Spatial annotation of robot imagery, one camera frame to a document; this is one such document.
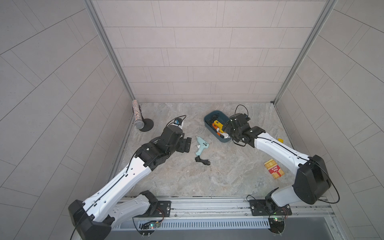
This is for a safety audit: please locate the white hot glue gun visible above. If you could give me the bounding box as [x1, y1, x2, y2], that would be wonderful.
[217, 132, 230, 139]

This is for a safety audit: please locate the yellow hot glue gun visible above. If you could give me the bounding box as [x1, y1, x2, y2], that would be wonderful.
[212, 120, 224, 133]

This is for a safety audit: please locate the teal plastic storage box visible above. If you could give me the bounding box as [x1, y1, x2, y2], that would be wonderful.
[204, 110, 231, 143]

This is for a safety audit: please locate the mint green hot glue gun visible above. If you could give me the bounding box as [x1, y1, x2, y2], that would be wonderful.
[195, 137, 211, 166]

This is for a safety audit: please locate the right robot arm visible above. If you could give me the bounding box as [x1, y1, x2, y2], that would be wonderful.
[223, 114, 333, 212]

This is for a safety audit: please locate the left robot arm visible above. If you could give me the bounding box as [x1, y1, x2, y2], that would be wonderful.
[68, 115, 192, 240]

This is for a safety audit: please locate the red and yellow snack box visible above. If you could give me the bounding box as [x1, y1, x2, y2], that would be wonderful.
[264, 159, 285, 180]

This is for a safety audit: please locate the speckled roller on black stand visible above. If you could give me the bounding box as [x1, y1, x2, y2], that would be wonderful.
[132, 100, 154, 132]

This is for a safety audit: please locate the left circuit board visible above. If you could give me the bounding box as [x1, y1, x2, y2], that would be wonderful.
[139, 221, 161, 238]

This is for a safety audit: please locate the circuit board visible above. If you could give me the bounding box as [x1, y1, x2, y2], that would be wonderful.
[268, 217, 285, 235]
[139, 221, 161, 238]

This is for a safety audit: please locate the right circuit board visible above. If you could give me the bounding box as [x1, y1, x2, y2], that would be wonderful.
[268, 217, 285, 235]

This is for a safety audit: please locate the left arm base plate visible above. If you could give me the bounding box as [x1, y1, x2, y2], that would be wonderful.
[142, 201, 172, 218]

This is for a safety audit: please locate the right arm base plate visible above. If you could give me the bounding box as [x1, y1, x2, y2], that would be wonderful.
[248, 199, 292, 217]

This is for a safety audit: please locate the aluminium mounting rail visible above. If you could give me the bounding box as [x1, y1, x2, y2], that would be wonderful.
[157, 196, 335, 220]

